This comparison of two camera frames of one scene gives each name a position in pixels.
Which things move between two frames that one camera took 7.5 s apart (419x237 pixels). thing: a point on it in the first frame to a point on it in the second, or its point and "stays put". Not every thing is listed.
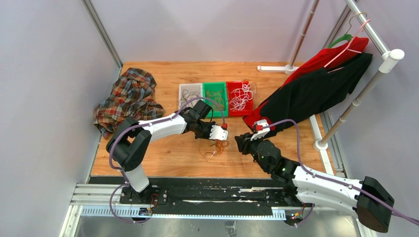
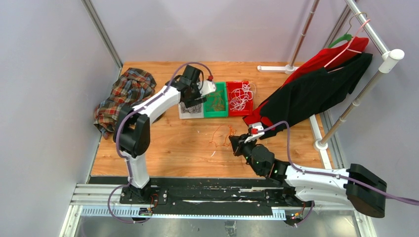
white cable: [239, 97] stays put
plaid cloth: [132, 97] stays put
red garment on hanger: [325, 58] stays put
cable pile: [220, 145] to [231, 132]
